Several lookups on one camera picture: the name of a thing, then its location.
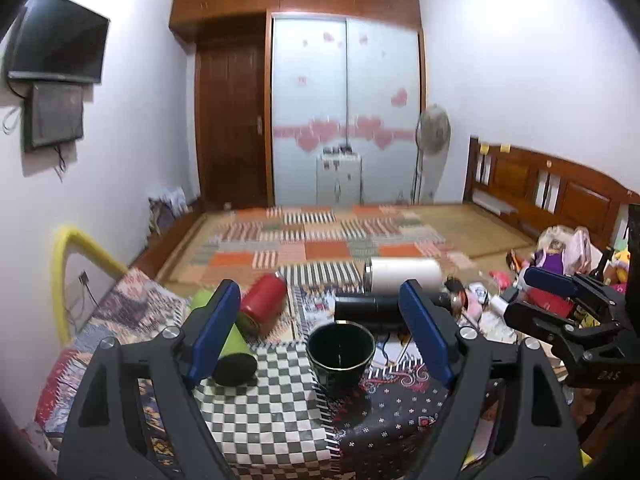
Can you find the small wall monitor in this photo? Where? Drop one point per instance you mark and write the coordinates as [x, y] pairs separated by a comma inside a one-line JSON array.
[[55, 112]]

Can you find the yellow foam tube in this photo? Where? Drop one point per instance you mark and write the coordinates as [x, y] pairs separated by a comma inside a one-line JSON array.
[[75, 245]]

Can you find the wall socket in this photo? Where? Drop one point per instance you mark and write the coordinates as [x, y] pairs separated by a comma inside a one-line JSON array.
[[84, 277]]

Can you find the yellow plush toy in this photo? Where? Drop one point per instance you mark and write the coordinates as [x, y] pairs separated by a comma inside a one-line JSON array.
[[622, 262]]

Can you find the purple dressed doll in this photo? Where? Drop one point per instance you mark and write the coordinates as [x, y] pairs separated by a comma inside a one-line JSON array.
[[550, 257]]

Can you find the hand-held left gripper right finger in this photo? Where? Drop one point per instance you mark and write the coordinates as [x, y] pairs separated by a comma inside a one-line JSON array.
[[425, 337]]

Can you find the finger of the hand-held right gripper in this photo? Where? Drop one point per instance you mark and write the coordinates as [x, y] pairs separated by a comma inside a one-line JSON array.
[[550, 281], [545, 322]]

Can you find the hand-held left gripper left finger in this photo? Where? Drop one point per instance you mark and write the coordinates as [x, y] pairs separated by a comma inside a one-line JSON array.
[[215, 332]]

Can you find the printed patchwork blanket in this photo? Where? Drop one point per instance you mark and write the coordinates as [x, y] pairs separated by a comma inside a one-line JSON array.
[[125, 310]]

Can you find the wooden wardrobe with sliding doors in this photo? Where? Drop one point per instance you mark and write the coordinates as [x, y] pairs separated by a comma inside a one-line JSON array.
[[345, 75]]

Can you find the wooden bed headboard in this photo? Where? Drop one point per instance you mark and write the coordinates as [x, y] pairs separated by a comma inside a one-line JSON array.
[[550, 185]]

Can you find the small white cabinet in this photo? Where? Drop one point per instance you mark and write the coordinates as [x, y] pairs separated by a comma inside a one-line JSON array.
[[339, 180]]

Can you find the green white checkered mat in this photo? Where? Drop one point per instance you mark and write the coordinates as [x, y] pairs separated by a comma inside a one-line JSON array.
[[270, 410]]

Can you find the dark green cup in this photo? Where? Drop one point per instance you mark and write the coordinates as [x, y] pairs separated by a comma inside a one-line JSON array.
[[341, 360]]

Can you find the bags by the wall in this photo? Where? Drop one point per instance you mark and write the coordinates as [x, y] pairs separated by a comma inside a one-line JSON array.
[[165, 207]]

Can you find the patchwork floor rug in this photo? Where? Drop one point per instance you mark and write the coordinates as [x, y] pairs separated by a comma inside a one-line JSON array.
[[320, 240]]

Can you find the pink plastic bag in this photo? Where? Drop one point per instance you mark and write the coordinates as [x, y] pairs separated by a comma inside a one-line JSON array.
[[577, 247]]

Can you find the dark glass bottle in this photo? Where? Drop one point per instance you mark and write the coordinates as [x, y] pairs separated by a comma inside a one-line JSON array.
[[602, 262]]

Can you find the light green cylinder cup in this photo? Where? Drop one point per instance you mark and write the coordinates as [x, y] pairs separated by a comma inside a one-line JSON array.
[[235, 355]]

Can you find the red container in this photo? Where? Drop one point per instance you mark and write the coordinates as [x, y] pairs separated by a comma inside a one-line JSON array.
[[547, 302]]

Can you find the white standing fan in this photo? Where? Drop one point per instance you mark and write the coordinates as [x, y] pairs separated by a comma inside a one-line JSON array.
[[434, 127]]

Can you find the dark items on cabinet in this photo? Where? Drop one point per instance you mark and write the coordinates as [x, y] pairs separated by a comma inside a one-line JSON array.
[[337, 151]]

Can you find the brown wooden door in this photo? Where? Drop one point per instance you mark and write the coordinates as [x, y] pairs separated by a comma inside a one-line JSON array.
[[230, 125]]

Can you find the white cylinder cup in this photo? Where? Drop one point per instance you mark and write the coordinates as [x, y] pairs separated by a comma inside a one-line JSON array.
[[402, 276]]

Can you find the red cylinder cup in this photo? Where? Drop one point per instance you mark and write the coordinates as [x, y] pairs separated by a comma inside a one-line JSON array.
[[262, 305]]

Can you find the black cylinder cup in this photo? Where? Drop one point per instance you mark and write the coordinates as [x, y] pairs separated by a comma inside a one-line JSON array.
[[367, 312]]

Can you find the dark flowered cloth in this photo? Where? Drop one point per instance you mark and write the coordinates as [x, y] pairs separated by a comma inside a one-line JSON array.
[[390, 425]]

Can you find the black wall television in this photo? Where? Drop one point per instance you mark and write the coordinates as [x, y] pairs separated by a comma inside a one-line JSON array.
[[60, 37]]

